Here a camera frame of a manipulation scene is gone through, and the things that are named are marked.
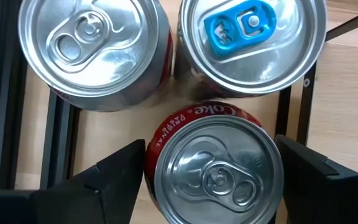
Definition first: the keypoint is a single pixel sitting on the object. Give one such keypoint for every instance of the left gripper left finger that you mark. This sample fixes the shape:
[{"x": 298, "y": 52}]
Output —
[{"x": 73, "y": 199}]

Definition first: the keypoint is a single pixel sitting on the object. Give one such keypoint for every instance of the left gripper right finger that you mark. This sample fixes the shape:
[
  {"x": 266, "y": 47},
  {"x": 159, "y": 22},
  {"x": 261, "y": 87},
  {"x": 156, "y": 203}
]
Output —
[{"x": 328, "y": 196}]

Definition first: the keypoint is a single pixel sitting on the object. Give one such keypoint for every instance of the red Coca-Cola can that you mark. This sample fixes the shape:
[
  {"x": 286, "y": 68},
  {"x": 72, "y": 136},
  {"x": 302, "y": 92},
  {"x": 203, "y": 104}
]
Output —
[{"x": 219, "y": 174}]

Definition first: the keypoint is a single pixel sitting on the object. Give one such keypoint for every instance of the silver Diet Coke can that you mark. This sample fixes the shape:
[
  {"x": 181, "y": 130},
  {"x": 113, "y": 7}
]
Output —
[{"x": 89, "y": 46}]

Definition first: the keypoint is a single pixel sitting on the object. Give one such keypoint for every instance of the blue-tab silver can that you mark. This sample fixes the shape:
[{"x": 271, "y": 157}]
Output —
[{"x": 253, "y": 59}]

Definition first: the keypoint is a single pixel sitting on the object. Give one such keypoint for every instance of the black aluminium rig frame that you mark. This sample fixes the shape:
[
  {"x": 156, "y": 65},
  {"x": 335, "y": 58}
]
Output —
[{"x": 2, "y": 109}]

